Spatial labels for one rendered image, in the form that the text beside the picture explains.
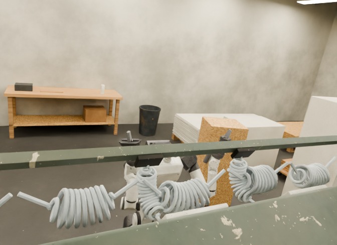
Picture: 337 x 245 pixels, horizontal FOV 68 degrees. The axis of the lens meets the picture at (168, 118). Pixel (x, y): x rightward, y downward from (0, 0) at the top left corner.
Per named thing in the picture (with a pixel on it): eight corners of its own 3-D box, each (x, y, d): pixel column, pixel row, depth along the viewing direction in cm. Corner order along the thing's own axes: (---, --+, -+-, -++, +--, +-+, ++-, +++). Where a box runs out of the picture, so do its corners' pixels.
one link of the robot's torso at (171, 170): (130, 166, 208) (139, 136, 186) (167, 163, 222) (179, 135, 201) (138, 198, 187) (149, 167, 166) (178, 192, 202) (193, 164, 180)
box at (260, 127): (250, 156, 561) (261, 115, 534) (273, 169, 507) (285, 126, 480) (214, 159, 516) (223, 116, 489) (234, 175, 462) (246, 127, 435)
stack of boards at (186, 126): (247, 134, 709) (253, 113, 691) (277, 150, 620) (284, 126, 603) (170, 138, 599) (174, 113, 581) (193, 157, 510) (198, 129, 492)
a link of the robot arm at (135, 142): (122, 136, 150) (125, 152, 156) (116, 145, 142) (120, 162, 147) (142, 136, 148) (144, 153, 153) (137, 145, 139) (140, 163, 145)
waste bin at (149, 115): (153, 129, 643) (156, 104, 625) (161, 136, 599) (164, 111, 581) (133, 129, 620) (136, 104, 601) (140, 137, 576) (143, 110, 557)
